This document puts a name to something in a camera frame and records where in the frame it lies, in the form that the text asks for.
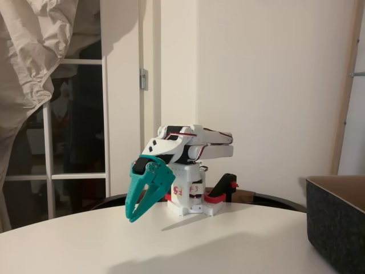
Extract white framed glass door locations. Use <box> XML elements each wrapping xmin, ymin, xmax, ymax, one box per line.
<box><xmin>4</xmin><ymin>39</ymin><xmax>112</xmax><ymax>220</ymax></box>

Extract silver door hinge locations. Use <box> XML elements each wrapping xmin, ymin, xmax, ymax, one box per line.
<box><xmin>139</xmin><ymin>67</ymin><xmax>149</xmax><ymax>91</ymax></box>

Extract beige crumpled curtain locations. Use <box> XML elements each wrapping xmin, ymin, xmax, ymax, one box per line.
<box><xmin>0</xmin><ymin>0</ymin><xmax>102</xmax><ymax>233</ymax></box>

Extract grey felt box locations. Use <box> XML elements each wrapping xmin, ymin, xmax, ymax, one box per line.
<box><xmin>305</xmin><ymin>175</ymin><xmax>365</xmax><ymax>273</ymax></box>

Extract wooden frame with frosted panel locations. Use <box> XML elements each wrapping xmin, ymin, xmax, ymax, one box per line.
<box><xmin>329</xmin><ymin>0</ymin><xmax>365</xmax><ymax>176</ymax></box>

